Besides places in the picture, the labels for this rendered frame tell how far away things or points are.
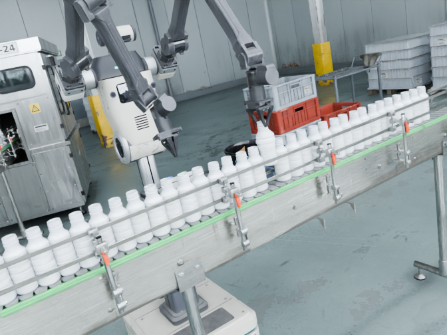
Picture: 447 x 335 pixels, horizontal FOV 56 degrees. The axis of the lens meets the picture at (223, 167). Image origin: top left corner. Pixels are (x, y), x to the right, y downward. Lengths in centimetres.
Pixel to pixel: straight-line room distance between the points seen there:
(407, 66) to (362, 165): 671
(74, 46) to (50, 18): 1198
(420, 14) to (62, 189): 1042
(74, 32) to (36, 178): 356
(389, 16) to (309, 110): 949
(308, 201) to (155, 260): 65
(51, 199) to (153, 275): 381
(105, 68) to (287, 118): 231
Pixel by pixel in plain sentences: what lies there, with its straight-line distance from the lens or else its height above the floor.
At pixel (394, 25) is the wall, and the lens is 1338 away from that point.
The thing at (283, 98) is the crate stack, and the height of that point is 98.
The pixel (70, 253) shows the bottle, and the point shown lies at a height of 106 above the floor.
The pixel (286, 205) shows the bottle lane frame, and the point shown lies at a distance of 159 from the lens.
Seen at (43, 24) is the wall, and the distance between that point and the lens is 1359.
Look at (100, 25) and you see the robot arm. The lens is 148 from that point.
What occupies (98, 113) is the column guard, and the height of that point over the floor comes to 73.
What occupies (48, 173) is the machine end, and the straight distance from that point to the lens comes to 503.
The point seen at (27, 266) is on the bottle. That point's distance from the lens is 128.
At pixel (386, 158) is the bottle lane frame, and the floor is 92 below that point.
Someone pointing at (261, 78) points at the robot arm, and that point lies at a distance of 144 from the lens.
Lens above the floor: 153
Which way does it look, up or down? 16 degrees down
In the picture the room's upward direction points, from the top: 12 degrees counter-clockwise
